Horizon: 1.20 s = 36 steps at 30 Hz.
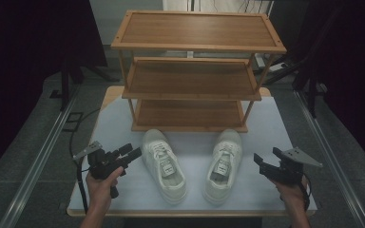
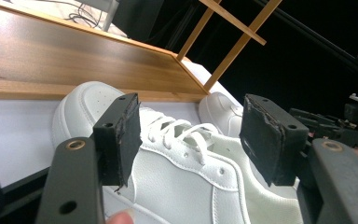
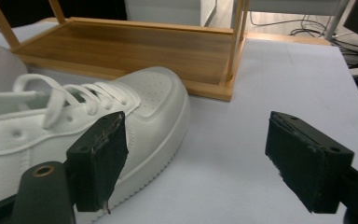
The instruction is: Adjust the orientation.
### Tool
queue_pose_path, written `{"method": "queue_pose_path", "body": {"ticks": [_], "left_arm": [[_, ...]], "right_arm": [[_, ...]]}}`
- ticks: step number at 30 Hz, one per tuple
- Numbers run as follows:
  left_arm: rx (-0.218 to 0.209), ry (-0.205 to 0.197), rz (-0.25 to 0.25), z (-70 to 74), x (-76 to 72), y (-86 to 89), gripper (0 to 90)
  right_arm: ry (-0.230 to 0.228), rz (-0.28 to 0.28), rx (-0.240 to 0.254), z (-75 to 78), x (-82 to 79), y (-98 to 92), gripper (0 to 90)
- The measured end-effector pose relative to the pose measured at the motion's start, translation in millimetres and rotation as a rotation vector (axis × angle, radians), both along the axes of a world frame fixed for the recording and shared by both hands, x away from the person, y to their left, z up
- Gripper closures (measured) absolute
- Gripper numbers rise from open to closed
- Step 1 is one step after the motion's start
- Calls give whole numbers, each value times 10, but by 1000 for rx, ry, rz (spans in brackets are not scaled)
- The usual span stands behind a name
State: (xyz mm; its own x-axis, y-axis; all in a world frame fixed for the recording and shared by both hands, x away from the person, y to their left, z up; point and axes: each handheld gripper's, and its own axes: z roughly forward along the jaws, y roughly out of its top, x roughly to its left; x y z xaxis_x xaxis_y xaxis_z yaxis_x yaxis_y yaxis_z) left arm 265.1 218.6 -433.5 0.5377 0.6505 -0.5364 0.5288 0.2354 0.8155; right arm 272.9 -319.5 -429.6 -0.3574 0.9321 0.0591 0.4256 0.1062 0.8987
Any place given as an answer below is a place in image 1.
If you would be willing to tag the three-tier wooden shoe rack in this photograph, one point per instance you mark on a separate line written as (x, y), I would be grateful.
(190, 30)

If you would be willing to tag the white power strip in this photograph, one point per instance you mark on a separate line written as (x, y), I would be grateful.
(271, 66)

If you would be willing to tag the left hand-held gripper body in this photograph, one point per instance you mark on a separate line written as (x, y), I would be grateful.
(103, 164)

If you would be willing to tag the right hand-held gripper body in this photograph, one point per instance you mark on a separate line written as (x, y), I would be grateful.
(286, 169)

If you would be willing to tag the white sneaker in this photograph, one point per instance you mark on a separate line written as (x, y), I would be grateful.
(164, 164)
(223, 166)

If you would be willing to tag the person's right hand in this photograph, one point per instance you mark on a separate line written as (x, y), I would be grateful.
(290, 193)

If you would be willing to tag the person's left hand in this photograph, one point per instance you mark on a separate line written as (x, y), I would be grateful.
(101, 190)

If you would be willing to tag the dark curtain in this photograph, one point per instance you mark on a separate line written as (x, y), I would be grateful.
(345, 63)
(28, 63)

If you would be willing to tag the metal floor rail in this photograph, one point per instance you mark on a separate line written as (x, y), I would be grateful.
(332, 158)
(38, 164)

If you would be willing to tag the black metal stand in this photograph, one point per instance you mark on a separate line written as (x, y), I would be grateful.
(65, 85)
(312, 95)

